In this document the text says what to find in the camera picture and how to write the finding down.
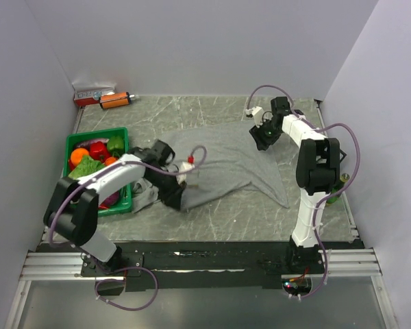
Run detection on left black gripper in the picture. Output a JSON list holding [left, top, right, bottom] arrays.
[[145, 167, 187, 211]]

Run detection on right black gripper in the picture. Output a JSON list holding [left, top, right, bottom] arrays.
[[249, 117, 282, 151]]

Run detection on grey garment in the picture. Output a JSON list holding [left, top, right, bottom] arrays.
[[132, 119, 290, 215]]

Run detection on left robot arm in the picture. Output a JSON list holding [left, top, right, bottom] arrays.
[[44, 140, 184, 276]]

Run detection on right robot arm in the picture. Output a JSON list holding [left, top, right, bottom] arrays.
[[245, 97, 340, 273]]

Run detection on green plastic crate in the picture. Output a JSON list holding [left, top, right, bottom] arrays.
[[62, 127, 132, 217]]

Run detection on purple cabbage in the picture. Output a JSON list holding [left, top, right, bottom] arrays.
[[103, 191, 120, 207]]

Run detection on small orange pumpkin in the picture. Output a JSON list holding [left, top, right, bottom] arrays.
[[104, 156, 118, 166]]

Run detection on green bell pepper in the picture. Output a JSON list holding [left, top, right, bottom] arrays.
[[106, 136, 125, 158]]

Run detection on red bell pepper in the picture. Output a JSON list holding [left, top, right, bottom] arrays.
[[89, 141, 111, 163]]

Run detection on green lettuce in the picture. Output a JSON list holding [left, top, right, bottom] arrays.
[[68, 156, 105, 180]]

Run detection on green yellow round object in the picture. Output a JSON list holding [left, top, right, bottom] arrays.
[[325, 173, 351, 206]]

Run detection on purple eggplant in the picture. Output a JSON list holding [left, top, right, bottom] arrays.
[[74, 138, 109, 149]]

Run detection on orange fruit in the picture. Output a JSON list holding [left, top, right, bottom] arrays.
[[70, 147, 89, 167]]

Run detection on orange cylinder tool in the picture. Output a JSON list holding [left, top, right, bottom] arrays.
[[99, 92, 137, 110]]

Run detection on red white box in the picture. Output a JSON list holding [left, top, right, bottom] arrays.
[[73, 87, 115, 108]]

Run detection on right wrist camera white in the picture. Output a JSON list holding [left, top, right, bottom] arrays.
[[245, 106, 264, 127]]

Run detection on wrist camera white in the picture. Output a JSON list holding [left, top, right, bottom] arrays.
[[176, 155, 198, 185], [245, 106, 264, 127]]

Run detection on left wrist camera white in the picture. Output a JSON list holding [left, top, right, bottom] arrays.
[[176, 155, 198, 185]]

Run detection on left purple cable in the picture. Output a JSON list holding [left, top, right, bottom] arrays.
[[47, 145, 208, 311]]

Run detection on purple cable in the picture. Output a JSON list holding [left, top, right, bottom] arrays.
[[248, 84, 361, 302], [47, 145, 208, 311]]

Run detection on black square frame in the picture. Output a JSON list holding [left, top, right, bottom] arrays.
[[339, 149, 347, 164]]

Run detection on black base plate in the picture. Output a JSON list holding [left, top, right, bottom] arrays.
[[80, 241, 366, 293]]

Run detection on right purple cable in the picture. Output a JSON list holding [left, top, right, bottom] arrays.
[[248, 84, 361, 302]]

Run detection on aluminium rail frame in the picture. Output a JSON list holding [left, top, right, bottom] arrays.
[[5, 242, 398, 328]]

